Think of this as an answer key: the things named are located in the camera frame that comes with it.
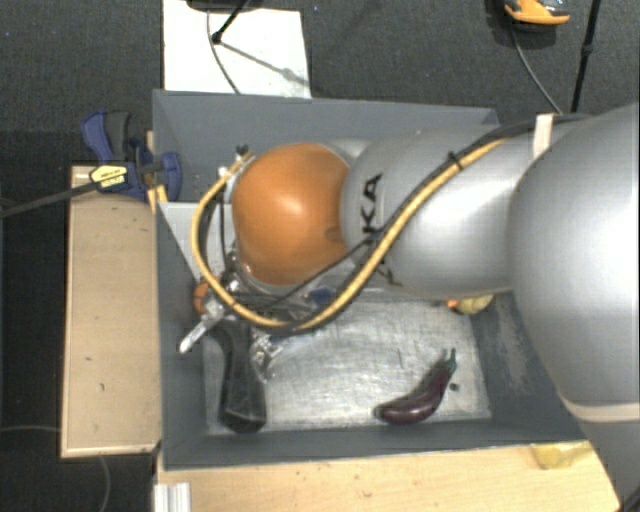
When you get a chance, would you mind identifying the grey metal bin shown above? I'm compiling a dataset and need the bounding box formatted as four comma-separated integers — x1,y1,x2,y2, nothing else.
151,88,592,471

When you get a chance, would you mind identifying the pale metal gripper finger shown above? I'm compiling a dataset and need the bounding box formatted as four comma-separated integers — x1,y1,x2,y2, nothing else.
178,298,227,355
249,333,284,384

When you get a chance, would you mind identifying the pale wood flat board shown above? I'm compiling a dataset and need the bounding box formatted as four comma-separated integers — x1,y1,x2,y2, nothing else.
60,164,164,459

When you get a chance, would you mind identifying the black cylinder on white bracket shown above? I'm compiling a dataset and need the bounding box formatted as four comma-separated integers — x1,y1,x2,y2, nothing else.
218,143,255,181

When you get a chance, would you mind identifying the yellow toy fruit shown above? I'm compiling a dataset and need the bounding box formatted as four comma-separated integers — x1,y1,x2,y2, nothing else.
446,293,496,316

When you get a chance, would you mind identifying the purple toy eggplant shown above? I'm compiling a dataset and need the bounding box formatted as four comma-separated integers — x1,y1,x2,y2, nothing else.
373,347,459,427

